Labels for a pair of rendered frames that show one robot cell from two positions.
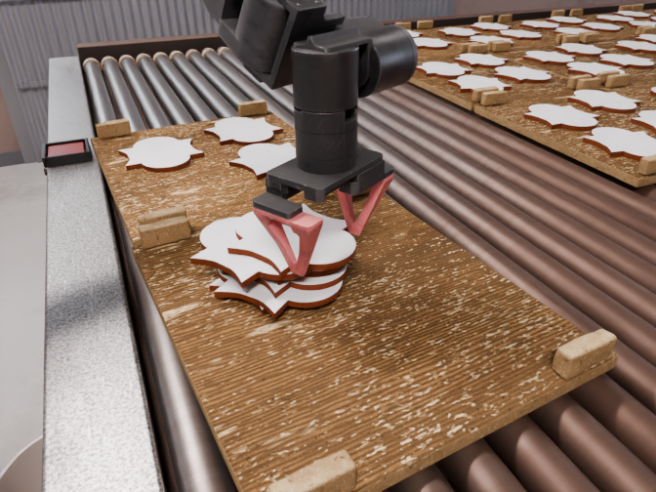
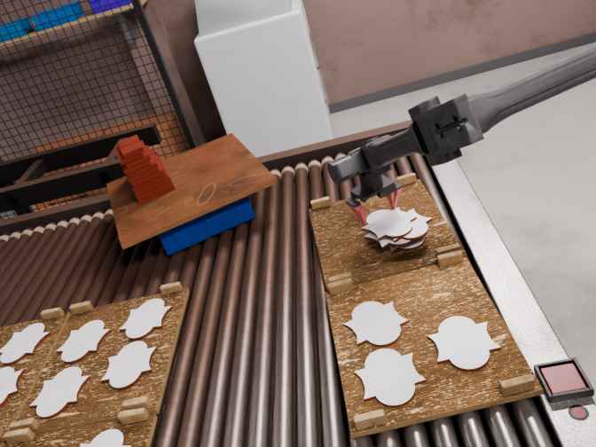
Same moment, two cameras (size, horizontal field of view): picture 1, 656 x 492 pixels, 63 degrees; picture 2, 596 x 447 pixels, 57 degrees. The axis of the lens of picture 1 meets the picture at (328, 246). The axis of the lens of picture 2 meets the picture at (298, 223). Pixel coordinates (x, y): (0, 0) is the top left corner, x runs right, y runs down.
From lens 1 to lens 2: 1.77 m
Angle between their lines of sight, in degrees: 110
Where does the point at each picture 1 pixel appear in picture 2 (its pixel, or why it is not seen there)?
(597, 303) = (288, 233)
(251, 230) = (405, 223)
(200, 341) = (432, 213)
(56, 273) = (505, 254)
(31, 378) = not seen: outside the picture
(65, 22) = not seen: outside the picture
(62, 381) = (481, 214)
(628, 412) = not seen: hidden behind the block
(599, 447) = (333, 198)
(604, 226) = (238, 269)
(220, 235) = (419, 227)
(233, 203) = (411, 281)
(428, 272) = (340, 235)
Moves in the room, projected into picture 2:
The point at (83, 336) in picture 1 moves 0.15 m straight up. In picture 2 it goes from (479, 227) to (474, 177)
